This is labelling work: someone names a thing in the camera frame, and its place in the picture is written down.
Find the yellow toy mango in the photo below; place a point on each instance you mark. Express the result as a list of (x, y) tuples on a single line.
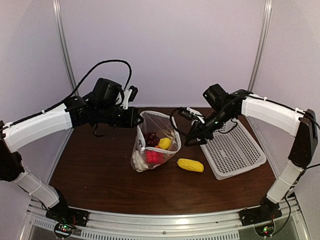
[(190, 165)]

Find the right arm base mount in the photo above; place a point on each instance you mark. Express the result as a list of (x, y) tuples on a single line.
[(262, 218)]

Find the white toy cauliflower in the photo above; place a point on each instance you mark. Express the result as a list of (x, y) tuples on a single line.
[(139, 161)]

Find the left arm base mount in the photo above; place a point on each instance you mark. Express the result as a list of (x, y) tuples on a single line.
[(67, 222)]

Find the white perforated plastic basket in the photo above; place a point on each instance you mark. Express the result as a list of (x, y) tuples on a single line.
[(232, 151)]

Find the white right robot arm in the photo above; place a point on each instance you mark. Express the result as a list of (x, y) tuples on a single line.
[(299, 124)]

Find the yellow toy lemon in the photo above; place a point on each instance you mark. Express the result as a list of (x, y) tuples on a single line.
[(164, 143)]

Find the clear polka dot zip bag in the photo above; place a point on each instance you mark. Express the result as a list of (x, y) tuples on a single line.
[(164, 126)]

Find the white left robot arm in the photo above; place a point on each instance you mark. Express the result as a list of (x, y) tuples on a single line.
[(71, 113)]

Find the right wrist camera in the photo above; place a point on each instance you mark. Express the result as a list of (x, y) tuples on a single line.
[(190, 114)]

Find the right aluminium frame post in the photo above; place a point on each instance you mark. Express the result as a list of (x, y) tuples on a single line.
[(264, 31)]

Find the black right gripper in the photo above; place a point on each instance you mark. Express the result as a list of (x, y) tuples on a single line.
[(199, 128)]

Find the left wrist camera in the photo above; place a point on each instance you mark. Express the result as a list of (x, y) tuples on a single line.
[(128, 96)]

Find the red toy bell pepper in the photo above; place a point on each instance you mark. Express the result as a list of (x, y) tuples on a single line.
[(154, 157)]

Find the front aluminium rail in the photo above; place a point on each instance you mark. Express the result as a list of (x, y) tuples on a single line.
[(223, 225)]

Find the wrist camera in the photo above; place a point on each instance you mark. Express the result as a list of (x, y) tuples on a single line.
[(190, 114), (128, 96)]

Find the dark red toy grapes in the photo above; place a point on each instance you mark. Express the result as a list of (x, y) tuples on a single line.
[(151, 139)]

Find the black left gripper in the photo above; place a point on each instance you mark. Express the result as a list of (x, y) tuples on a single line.
[(129, 122)]

